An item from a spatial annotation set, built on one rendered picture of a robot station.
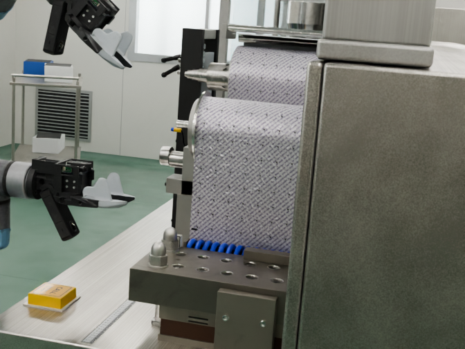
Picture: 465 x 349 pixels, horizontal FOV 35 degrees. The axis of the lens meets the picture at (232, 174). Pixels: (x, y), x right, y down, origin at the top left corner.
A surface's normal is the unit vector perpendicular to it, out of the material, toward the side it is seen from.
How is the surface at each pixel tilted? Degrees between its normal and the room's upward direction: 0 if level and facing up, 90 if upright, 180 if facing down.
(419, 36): 90
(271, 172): 90
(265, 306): 90
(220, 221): 90
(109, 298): 0
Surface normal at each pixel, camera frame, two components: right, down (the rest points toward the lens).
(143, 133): -0.24, 0.18
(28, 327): 0.07, -0.98
